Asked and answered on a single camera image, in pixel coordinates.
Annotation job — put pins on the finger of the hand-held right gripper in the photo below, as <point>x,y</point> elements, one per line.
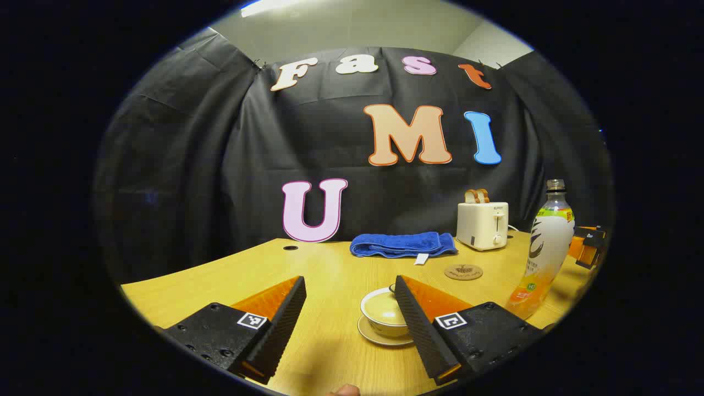
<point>583,245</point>

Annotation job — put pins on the plastic water bottle orange label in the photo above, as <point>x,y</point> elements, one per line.
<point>544,247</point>

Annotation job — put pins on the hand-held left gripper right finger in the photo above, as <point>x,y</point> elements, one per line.
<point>421,335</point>

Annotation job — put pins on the black backdrop cloth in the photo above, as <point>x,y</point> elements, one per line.
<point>220,165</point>

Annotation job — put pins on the cream toaster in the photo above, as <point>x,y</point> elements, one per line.
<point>481,225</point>

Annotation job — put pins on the folded blue towel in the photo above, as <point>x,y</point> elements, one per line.
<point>401,245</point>

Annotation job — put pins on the ceiling light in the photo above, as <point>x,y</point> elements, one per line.
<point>267,6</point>

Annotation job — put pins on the round cork coaster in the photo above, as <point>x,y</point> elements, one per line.
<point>463,272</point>

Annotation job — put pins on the toast bread slice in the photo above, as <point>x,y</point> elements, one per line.
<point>471,197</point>
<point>483,196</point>

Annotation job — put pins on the white teacup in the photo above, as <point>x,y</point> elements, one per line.
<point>385,330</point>

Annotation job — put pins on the white saucer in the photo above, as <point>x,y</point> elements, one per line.
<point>374,337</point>

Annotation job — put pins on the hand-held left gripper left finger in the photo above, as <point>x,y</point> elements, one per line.
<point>280,330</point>

